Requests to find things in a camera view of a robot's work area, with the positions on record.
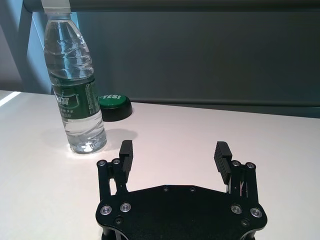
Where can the grey slanted frame post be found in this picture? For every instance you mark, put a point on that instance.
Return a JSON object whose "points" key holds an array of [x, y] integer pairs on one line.
{"points": [[26, 62]]}

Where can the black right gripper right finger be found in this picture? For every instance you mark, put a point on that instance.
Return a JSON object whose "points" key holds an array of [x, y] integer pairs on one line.
{"points": [[222, 160]]}

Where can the grey horizontal rail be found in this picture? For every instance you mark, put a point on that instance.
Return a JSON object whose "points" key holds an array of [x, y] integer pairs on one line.
{"points": [[175, 5]]}

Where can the green YES button black base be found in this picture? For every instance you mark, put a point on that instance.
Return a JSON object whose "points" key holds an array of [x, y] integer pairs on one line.
{"points": [[117, 110]]}

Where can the clear water bottle green label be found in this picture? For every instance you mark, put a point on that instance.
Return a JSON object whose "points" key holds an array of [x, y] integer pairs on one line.
{"points": [[72, 62]]}

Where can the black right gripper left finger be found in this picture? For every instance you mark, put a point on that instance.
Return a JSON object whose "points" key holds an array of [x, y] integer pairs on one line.
{"points": [[126, 160]]}

